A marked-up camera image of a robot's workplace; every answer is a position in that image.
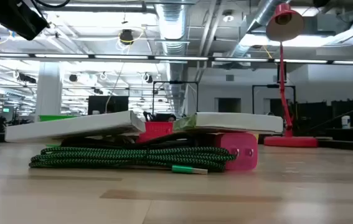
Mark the white card reader box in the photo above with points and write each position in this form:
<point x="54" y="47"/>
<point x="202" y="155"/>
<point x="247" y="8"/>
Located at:
<point x="70" y="127"/>

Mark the pink wall charger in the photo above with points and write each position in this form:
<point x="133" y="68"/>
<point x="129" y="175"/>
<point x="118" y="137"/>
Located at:
<point x="241" y="155"/>

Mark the green plastic basket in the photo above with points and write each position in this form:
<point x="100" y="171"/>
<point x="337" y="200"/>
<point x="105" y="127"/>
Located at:
<point x="54" y="118"/>

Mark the black background monitor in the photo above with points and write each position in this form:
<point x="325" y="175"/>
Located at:
<point x="107" y="105"/>

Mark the red plastic basket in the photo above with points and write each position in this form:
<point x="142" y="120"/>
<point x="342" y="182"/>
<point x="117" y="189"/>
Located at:
<point x="156" y="129"/>

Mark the person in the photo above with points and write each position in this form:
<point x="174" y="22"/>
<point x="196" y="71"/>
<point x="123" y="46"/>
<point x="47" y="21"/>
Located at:
<point x="172" y="118"/>

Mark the red desk lamp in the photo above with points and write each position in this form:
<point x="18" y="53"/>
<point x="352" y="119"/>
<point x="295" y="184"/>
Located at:
<point x="289" y="142"/>

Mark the white plastic tub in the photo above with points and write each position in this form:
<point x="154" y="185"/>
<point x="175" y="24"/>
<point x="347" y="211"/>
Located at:
<point x="345" y="122"/>

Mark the silver ventilation duct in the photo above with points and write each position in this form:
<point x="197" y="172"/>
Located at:
<point x="266" y="14"/>
<point x="172" y="21"/>

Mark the black metal frame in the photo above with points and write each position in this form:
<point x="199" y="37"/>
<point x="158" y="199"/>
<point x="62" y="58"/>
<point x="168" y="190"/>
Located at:
<point x="272" y="86"/>

